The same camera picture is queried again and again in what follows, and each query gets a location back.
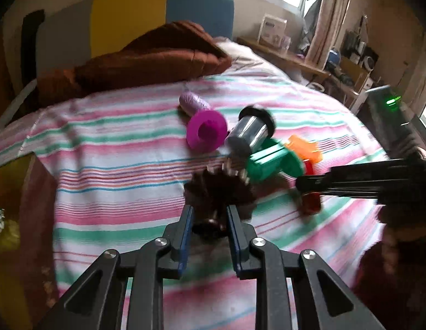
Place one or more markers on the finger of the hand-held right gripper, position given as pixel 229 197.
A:
pixel 336 182

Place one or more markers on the person's red clothing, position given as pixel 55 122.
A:
pixel 395 282

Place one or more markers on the brown hair claw clip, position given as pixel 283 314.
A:
pixel 218 192

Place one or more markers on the white bed rail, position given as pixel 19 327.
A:
pixel 17 99

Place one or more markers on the teal plastic holder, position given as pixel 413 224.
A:
pixel 264 161

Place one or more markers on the black speaker set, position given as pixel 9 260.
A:
pixel 360 51

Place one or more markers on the orange plastic block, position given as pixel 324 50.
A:
pixel 305 146

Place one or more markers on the white pillow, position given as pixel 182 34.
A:
pixel 240 53

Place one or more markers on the yellow transparent bin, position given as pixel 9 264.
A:
pixel 31 233

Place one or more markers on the white carton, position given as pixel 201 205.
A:
pixel 272 29

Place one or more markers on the silver metal cup black rim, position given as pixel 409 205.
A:
pixel 247 132

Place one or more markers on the wooden shelf unit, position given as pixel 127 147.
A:
pixel 354 75

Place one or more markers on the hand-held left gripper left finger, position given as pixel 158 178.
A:
pixel 185 235

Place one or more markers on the brown quilted blanket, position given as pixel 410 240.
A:
pixel 147 58

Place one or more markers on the grey yellow blue headboard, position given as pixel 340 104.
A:
pixel 130 17

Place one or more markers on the wooden desk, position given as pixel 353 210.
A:
pixel 288 60

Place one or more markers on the purple oval case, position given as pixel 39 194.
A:
pixel 192 103

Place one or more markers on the patterned curtain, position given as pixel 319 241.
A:
pixel 329 17

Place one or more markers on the blue round container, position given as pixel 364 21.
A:
pixel 334 58

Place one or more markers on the red metallic cylinder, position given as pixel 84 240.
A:
pixel 311 204

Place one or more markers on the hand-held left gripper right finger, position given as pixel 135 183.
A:
pixel 234 239

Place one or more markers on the magenta perforated plastic cup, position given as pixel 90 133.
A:
pixel 213 127

